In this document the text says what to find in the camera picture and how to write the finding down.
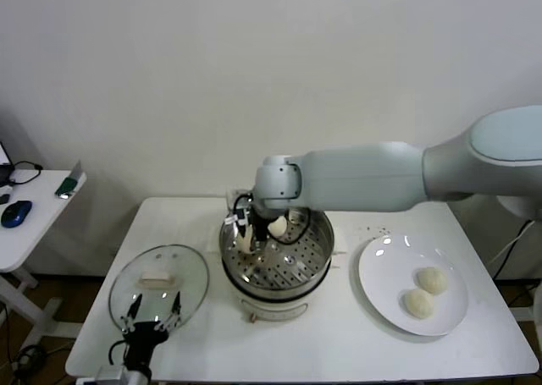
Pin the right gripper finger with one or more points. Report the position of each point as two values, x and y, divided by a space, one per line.
261 232
244 232

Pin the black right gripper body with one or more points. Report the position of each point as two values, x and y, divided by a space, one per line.
260 216

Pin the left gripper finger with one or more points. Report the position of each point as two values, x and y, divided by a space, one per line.
135 306
175 306

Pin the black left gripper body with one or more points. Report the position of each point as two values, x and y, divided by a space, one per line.
144 338

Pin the white steamed baozi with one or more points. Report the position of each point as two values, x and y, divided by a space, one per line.
432 280
246 246
418 304
279 226

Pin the round glass pot lid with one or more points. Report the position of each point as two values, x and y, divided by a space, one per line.
156 280

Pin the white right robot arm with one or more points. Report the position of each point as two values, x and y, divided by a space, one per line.
360 177

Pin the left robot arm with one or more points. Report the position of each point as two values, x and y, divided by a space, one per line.
139 376

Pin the stainless steel steamer basket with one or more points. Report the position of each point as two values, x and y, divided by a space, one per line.
296 266

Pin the white electric cooker base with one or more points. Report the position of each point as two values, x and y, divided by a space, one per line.
275 306

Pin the white side table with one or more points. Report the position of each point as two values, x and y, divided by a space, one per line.
38 232

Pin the white round plate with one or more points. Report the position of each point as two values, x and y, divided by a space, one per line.
394 275

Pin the blue computer mouse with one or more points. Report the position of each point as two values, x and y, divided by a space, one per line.
17 212

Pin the small black desk item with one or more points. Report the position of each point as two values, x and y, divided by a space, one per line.
4 199

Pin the laptop computer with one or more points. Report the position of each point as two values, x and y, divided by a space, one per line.
3 156

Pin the grey side cabinet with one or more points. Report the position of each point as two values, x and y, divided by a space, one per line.
531 258

